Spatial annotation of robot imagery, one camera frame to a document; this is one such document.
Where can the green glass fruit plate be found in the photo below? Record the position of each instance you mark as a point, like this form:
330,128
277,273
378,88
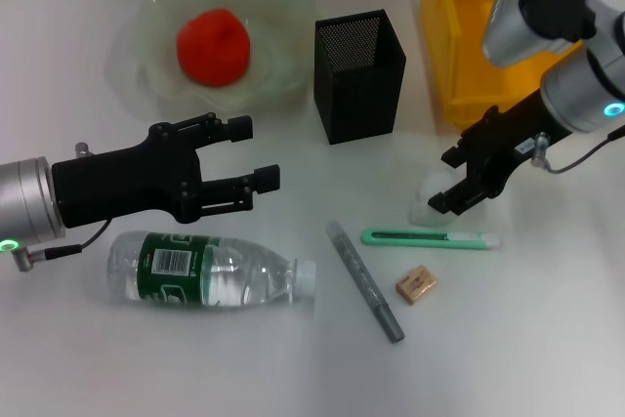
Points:
278,21

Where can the grey marker pen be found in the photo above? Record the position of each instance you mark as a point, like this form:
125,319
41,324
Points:
363,280

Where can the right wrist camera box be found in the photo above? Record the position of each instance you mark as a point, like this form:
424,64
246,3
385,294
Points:
537,7

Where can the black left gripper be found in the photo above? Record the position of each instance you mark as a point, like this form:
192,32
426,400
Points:
127,182

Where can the green label water bottle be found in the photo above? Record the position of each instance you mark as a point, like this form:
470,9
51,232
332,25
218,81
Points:
220,275

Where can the yellow plastic bin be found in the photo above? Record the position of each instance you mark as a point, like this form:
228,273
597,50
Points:
454,46

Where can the black mesh pen holder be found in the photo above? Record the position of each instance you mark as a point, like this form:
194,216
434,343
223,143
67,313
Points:
359,99

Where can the green utility knife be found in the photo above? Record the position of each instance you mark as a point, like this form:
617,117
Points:
366,237

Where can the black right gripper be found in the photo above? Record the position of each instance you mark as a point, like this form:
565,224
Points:
508,143

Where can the tan eraser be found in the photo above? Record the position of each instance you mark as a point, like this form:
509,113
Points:
416,286

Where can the white paper ball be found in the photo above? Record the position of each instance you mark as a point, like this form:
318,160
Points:
422,212

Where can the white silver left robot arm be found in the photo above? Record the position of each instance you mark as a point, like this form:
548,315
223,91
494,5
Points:
24,202

